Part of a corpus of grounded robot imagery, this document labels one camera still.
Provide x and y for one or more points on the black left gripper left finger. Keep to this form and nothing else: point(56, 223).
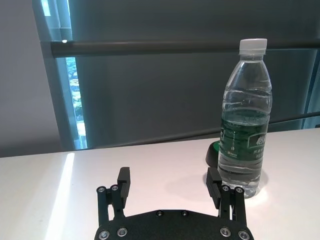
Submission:
point(117, 200)

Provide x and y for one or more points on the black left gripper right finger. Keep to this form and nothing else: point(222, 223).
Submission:
point(225, 202)

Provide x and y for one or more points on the green button black base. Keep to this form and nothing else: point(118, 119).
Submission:
point(212, 155)

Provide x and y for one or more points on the clear water bottle green label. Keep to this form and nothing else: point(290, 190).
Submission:
point(243, 125)

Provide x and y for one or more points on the window glass strip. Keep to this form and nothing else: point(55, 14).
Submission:
point(75, 100)

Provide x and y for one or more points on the thick grey metal handrail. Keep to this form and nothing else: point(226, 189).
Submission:
point(150, 48)

